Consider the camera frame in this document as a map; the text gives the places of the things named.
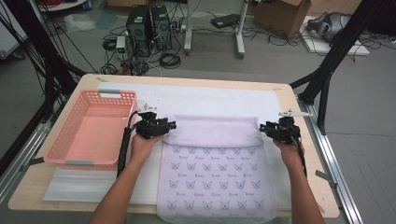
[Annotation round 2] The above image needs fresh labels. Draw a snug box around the grey metal clamp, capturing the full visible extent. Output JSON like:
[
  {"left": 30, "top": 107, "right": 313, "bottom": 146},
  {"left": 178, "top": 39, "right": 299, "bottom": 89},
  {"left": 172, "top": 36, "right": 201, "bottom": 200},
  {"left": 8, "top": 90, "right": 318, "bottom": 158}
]
[
  {"left": 20, "top": 157, "right": 45, "bottom": 173},
  {"left": 315, "top": 169, "right": 338, "bottom": 189}
]

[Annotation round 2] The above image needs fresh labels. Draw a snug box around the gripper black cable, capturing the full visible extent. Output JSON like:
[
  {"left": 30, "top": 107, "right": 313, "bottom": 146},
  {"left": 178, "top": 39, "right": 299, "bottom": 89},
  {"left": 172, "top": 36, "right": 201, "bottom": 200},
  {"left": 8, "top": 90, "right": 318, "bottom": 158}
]
[
  {"left": 289, "top": 122, "right": 309, "bottom": 179},
  {"left": 116, "top": 110, "right": 142, "bottom": 179}
]

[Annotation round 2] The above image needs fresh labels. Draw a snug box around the black flat device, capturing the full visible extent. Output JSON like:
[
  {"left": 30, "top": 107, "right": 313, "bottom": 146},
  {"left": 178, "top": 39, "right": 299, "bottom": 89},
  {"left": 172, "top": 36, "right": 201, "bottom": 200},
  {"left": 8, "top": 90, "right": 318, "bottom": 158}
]
[{"left": 210, "top": 13, "right": 241, "bottom": 30}]

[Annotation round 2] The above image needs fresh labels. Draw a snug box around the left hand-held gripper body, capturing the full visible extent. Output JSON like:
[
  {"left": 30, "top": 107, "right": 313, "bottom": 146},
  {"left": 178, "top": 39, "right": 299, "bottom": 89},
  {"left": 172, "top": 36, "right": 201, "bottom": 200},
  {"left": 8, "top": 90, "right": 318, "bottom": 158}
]
[{"left": 134, "top": 104, "right": 171, "bottom": 140}]

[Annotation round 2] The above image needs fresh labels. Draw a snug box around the coiled black cable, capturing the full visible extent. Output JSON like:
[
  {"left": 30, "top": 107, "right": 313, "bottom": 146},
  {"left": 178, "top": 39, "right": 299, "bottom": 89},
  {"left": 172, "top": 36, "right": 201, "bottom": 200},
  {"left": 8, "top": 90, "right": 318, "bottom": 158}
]
[{"left": 159, "top": 52, "right": 182, "bottom": 70}]

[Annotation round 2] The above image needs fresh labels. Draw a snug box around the clear plastic bag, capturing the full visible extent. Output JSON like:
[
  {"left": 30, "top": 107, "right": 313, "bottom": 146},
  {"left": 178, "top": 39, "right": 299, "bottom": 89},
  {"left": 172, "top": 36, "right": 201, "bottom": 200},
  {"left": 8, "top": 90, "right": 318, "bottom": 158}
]
[{"left": 64, "top": 12, "right": 97, "bottom": 34}]

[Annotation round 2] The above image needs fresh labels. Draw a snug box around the pink plastic basket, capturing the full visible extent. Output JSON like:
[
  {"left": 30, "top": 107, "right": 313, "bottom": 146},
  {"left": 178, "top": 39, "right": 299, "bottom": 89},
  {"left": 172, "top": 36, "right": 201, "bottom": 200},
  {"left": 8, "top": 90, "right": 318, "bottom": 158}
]
[{"left": 43, "top": 89, "right": 139, "bottom": 172}]

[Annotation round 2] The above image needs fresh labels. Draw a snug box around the white cabinet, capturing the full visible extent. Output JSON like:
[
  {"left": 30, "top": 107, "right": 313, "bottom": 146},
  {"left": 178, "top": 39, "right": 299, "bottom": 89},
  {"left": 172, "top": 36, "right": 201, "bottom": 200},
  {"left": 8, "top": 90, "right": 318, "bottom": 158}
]
[{"left": 0, "top": 3, "right": 28, "bottom": 60}]

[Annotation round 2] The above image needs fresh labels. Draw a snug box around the black computer tower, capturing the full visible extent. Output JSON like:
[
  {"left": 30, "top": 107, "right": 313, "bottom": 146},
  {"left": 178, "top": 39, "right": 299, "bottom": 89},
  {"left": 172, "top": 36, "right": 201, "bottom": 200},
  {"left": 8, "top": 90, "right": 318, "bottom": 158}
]
[
  {"left": 125, "top": 4, "right": 153, "bottom": 58},
  {"left": 150, "top": 5, "right": 173, "bottom": 50}
]

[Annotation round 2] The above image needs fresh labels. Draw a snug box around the white board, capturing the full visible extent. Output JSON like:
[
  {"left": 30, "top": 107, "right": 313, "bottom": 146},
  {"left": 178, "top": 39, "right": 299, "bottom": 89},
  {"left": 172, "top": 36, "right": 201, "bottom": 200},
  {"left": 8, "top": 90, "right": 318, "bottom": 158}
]
[{"left": 299, "top": 15, "right": 372, "bottom": 57}]

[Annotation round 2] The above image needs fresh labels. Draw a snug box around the brown cardboard box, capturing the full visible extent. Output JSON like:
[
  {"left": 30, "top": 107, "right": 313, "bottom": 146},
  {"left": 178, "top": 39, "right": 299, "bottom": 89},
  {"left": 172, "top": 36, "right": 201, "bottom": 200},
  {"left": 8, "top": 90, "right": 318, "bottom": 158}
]
[{"left": 252, "top": 0, "right": 312, "bottom": 39}]

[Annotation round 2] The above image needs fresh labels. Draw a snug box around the person's right hand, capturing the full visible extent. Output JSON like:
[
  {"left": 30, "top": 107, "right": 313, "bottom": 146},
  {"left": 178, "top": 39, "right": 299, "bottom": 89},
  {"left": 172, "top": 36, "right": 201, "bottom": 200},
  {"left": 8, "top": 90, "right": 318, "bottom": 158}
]
[{"left": 272, "top": 139, "right": 305, "bottom": 172}]

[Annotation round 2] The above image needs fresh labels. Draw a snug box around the aluminium rail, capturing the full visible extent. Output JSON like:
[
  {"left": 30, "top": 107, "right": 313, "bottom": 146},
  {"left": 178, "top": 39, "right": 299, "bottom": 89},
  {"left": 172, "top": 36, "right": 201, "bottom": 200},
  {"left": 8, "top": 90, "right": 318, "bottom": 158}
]
[
  {"left": 0, "top": 119, "right": 52, "bottom": 203},
  {"left": 297, "top": 96, "right": 363, "bottom": 224}
]

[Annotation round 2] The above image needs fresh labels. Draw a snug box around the round white table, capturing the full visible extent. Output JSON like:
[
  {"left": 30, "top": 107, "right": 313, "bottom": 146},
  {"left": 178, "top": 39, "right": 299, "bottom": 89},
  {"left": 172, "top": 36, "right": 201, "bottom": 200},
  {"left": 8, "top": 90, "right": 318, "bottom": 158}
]
[{"left": 36, "top": 0, "right": 88, "bottom": 13}]

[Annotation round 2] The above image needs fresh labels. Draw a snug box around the white metal stand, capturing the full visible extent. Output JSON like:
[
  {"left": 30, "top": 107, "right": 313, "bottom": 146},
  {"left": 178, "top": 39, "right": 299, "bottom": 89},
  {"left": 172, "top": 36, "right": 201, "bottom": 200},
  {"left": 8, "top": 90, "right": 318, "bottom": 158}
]
[{"left": 183, "top": 0, "right": 250, "bottom": 60}]

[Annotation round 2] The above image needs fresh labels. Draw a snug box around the white power supply box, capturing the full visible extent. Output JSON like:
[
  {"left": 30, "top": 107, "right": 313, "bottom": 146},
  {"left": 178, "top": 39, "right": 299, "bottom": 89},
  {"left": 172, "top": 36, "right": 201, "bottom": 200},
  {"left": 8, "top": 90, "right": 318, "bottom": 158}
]
[{"left": 115, "top": 35, "right": 127, "bottom": 60}]

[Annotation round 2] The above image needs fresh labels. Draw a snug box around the lilac printed towel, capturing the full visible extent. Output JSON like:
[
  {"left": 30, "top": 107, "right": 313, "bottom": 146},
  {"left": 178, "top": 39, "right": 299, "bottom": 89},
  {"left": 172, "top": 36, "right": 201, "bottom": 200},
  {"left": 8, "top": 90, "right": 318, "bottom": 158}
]
[{"left": 156, "top": 114, "right": 278, "bottom": 224}]

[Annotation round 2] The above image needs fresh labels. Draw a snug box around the teal plastic sheet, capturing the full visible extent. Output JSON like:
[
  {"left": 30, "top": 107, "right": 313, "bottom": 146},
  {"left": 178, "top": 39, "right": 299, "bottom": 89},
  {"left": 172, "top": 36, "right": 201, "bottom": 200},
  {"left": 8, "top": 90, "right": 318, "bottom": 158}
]
[{"left": 94, "top": 8, "right": 120, "bottom": 31}]

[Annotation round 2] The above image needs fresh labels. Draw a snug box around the person's left hand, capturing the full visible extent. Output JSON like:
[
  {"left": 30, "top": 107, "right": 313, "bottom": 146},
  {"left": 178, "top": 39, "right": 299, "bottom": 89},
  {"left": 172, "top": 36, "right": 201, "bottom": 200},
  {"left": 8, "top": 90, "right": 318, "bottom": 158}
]
[{"left": 129, "top": 133, "right": 163, "bottom": 166}]

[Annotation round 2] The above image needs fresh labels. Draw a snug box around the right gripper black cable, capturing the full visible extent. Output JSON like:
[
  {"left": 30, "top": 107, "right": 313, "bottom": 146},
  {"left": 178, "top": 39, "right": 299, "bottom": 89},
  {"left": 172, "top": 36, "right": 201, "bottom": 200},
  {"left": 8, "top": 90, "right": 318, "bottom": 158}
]
[{"left": 289, "top": 122, "right": 309, "bottom": 179}]

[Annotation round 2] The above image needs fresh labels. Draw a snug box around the black metal frame stand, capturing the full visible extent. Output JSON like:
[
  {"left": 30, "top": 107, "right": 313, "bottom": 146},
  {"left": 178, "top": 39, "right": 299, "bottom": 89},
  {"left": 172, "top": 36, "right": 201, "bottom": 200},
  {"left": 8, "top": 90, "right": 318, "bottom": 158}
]
[
  {"left": 289, "top": 0, "right": 387, "bottom": 136},
  {"left": 0, "top": 0, "right": 87, "bottom": 124}
]

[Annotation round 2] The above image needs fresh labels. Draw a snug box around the grey headset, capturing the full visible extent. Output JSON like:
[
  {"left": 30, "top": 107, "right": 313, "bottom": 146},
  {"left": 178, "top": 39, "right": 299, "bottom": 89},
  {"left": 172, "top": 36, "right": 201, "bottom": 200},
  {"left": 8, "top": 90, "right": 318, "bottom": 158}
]
[{"left": 306, "top": 11, "right": 351, "bottom": 43}]

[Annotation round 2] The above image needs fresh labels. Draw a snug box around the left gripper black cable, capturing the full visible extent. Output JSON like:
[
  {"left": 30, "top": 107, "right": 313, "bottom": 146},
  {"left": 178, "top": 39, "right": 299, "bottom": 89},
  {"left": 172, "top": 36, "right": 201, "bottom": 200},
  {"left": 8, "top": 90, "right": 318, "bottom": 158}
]
[{"left": 116, "top": 110, "right": 142, "bottom": 179}]

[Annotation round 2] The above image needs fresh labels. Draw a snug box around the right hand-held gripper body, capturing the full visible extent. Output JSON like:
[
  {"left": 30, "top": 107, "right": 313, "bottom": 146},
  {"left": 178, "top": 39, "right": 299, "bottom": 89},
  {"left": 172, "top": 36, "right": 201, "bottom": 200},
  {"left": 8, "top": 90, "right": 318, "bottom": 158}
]
[{"left": 266, "top": 108, "right": 314, "bottom": 146}]

